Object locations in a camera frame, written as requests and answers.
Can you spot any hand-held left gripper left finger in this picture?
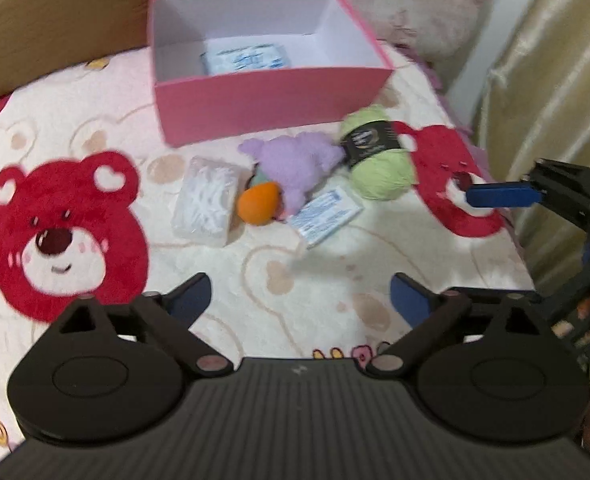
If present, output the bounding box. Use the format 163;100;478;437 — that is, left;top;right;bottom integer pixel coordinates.
58;272;234;377

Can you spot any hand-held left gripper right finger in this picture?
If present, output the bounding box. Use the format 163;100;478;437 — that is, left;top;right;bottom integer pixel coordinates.
365;272;546;379

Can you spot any clear cotton swab packet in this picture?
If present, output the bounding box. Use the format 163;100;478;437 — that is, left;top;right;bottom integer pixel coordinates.
171;156;246;248

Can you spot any white blue tissue packet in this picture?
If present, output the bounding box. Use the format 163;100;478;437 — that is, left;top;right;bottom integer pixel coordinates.
289;186;365;251
200;43;294;76

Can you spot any green yarn ball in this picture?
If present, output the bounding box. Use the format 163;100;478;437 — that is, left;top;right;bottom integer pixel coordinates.
339;105;418;202

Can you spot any pink cardboard box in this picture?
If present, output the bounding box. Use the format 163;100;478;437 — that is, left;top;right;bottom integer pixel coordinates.
148;0;395;149

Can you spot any bear printed blanket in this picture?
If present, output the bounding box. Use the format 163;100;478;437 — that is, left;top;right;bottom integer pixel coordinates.
0;40;536;467

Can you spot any purple plush toy with carrot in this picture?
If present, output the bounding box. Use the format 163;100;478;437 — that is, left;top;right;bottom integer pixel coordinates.
237;132;345;226

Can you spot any pink floral quilt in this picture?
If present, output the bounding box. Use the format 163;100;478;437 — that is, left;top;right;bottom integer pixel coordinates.
181;0;494;67

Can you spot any brown embroidered pillow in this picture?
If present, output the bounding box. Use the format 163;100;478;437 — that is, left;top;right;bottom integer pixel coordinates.
0;0;182;111

